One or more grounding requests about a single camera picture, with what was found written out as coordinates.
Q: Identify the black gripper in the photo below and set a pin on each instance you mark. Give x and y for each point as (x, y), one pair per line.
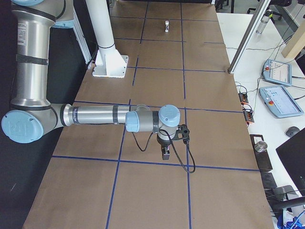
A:
(163, 144)

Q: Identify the white brass PPR valve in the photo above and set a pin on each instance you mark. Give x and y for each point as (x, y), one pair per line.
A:
(166, 26)

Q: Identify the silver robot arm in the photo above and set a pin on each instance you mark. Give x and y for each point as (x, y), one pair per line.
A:
(32, 115)

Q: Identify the orange black connector block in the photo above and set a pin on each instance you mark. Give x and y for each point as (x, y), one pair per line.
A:
(243, 97)

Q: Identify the silver metal cylinder weight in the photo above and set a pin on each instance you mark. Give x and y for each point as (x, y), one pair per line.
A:
(260, 146)

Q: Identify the black box on table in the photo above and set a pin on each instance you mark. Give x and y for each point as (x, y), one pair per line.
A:
(262, 158)

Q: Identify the near teach pendant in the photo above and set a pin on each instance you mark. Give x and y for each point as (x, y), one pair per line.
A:
(279, 101)

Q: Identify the teach pendant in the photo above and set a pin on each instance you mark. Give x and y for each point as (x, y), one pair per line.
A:
(277, 72)
(279, 101)

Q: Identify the black monitor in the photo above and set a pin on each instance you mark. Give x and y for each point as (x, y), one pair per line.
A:
(292, 156)

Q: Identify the far teach pendant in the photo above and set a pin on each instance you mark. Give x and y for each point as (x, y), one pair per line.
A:
(277, 72)

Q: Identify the black computer mouse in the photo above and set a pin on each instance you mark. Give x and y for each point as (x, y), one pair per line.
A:
(292, 131)

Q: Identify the wooden beam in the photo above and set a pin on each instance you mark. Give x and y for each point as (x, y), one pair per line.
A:
(296, 43)

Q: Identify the clear water bottle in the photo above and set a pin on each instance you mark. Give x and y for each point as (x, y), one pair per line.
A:
(264, 21)

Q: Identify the aluminium frame post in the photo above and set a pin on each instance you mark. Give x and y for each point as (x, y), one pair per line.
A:
(260, 9)

